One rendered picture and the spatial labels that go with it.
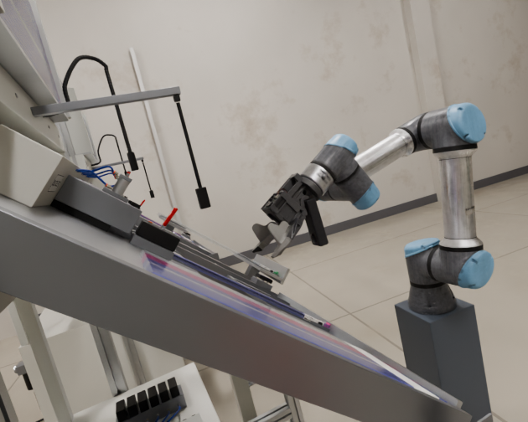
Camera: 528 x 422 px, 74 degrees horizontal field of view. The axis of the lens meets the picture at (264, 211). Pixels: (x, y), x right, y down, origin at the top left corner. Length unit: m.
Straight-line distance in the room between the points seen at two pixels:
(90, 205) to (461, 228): 0.96
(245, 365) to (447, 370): 1.03
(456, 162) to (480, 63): 5.35
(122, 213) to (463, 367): 1.17
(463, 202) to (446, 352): 0.50
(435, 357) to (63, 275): 1.17
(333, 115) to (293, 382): 4.52
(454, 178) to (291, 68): 3.80
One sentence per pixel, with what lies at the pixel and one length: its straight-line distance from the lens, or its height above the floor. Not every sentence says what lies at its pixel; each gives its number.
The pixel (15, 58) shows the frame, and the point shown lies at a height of 1.38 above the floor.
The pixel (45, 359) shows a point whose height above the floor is 0.81.
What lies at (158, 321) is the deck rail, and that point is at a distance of 0.38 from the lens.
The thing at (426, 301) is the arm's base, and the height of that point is 0.59.
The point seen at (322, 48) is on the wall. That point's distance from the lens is 5.00.
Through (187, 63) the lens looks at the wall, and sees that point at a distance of 4.49.
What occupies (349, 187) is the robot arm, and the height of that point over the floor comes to 1.05.
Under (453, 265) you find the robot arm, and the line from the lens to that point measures 1.18.
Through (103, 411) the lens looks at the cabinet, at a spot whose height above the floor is 0.62.
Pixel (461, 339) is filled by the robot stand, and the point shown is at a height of 0.45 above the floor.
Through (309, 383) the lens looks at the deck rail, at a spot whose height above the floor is 0.90.
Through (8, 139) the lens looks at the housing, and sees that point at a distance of 0.56.
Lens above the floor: 1.16
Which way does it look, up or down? 8 degrees down
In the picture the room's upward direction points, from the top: 14 degrees counter-clockwise
